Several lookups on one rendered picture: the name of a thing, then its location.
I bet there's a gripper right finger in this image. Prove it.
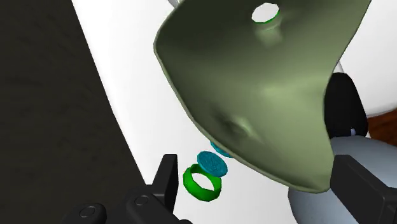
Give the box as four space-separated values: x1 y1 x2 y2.
330 154 397 224

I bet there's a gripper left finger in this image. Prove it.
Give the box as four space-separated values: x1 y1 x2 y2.
60 153 193 224

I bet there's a teal round disc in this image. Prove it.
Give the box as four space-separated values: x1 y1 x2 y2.
197 151 228 178

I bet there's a grey and black rounded object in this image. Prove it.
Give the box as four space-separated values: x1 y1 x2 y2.
288 62 397 224

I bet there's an olive green curved shell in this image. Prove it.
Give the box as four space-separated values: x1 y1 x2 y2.
153 0 372 193

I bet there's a green ring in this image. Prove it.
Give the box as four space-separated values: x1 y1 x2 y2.
183 164 223 202

